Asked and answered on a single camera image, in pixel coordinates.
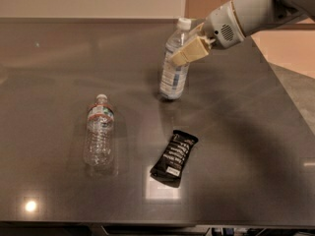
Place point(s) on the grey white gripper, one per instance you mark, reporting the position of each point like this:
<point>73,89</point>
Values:
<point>220,26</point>

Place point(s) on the blue label plastic bottle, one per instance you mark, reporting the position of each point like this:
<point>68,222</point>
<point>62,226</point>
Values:
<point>173,77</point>

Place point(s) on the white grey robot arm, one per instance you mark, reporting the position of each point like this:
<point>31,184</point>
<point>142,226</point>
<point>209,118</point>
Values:
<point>256,15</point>

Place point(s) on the clear water bottle red label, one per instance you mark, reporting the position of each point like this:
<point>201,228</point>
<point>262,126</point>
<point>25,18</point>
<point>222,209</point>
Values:
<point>98,150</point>

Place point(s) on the black snack bar wrapper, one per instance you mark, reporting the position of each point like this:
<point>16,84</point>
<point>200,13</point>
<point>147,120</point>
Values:
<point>171,163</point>

